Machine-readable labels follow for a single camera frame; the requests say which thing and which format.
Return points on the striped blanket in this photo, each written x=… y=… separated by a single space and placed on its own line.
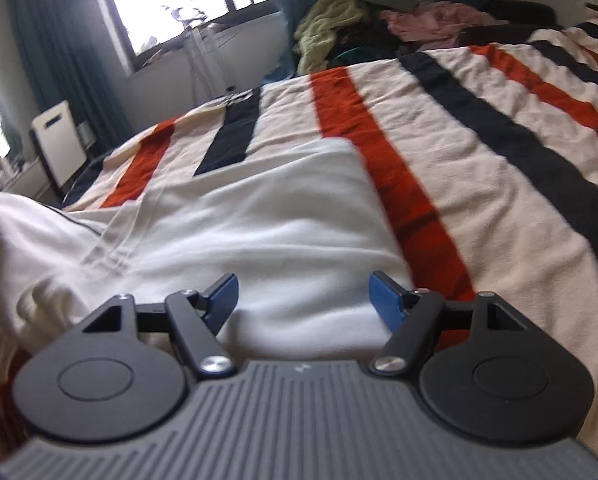
x=479 y=185

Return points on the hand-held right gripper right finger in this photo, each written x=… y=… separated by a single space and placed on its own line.
x=386 y=300

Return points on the white shirt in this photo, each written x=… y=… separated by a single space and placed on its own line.
x=259 y=220

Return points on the dark clothes pile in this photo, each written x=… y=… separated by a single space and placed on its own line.
x=369 y=45

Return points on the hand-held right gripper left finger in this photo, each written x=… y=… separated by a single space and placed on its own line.
x=223 y=296

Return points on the yellow knitted cloth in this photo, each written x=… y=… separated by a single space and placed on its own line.
x=324 y=25

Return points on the black chair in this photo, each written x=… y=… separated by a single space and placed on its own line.
x=519 y=12

